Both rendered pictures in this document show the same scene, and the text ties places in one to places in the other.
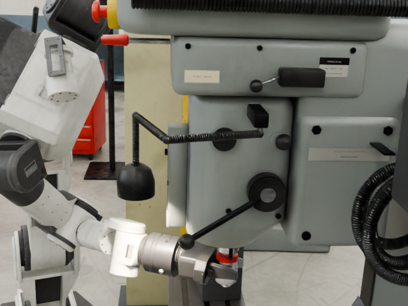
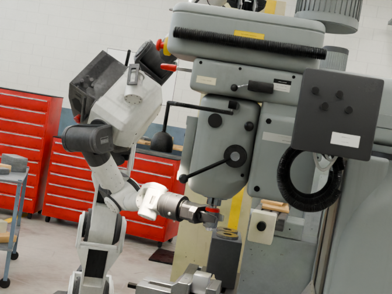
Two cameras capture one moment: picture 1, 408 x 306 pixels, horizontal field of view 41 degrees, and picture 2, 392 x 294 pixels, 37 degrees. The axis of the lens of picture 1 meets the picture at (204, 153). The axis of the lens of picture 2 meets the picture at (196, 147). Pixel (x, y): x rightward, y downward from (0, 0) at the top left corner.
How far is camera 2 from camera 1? 0.95 m
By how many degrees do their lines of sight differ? 18
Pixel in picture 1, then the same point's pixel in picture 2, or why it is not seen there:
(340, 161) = (282, 143)
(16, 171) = (95, 136)
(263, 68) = (241, 80)
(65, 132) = (130, 125)
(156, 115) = not seen: hidden behind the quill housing
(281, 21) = (252, 55)
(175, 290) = not seen: hidden behind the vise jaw
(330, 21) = (280, 58)
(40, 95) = (120, 100)
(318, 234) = (265, 189)
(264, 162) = (237, 139)
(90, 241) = (130, 200)
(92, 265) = not seen: outside the picture
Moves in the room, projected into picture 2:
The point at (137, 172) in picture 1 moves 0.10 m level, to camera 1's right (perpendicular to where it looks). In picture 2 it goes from (163, 135) to (193, 140)
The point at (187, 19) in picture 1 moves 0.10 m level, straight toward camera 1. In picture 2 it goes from (202, 47) to (196, 42)
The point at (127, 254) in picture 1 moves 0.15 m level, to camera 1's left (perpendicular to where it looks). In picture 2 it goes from (150, 201) to (109, 192)
